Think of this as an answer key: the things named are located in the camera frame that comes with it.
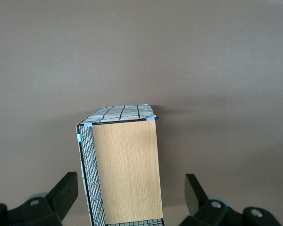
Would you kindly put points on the light wooden shelf board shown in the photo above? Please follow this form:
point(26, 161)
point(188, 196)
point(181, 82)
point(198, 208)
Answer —
point(128, 169)

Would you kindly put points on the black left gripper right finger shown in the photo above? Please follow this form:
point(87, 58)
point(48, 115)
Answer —
point(198, 202)

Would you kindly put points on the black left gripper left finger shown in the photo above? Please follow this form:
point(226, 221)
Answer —
point(59, 195)

